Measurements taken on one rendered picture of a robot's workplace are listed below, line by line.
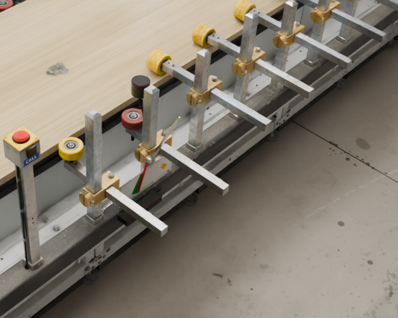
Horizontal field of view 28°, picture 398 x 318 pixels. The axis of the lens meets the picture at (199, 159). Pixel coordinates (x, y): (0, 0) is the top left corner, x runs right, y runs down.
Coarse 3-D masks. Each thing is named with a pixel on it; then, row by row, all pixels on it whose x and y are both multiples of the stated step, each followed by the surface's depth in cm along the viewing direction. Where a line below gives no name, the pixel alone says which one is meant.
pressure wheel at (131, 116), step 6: (126, 114) 268; (132, 114) 267; (138, 114) 269; (126, 120) 266; (132, 120) 266; (138, 120) 266; (126, 126) 267; (132, 126) 266; (138, 126) 267; (132, 138) 274
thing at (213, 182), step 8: (136, 136) 270; (160, 152) 265; (168, 152) 263; (176, 152) 263; (176, 160) 261; (184, 160) 260; (184, 168) 261; (192, 168) 258; (200, 168) 258; (200, 176) 257; (208, 176) 256; (208, 184) 256; (216, 184) 254; (224, 184) 254; (224, 192) 254
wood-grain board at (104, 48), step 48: (48, 0) 316; (96, 0) 319; (144, 0) 322; (192, 0) 324; (288, 0) 331; (0, 48) 290; (48, 48) 293; (96, 48) 295; (144, 48) 297; (192, 48) 300; (0, 96) 270; (48, 96) 272; (96, 96) 275; (0, 144) 253; (48, 144) 255
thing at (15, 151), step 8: (24, 128) 212; (8, 136) 209; (32, 136) 210; (8, 144) 208; (16, 144) 207; (24, 144) 207; (32, 144) 209; (8, 152) 210; (16, 152) 207; (24, 152) 208; (16, 160) 210; (24, 160) 209
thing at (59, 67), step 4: (56, 64) 284; (60, 64) 284; (64, 64) 285; (48, 68) 283; (52, 68) 282; (56, 68) 282; (60, 68) 282; (64, 68) 283; (48, 72) 281; (52, 72) 282; (56, 72) 281; (60, 72) 282; (64, 72) 282; (68, 72) 283
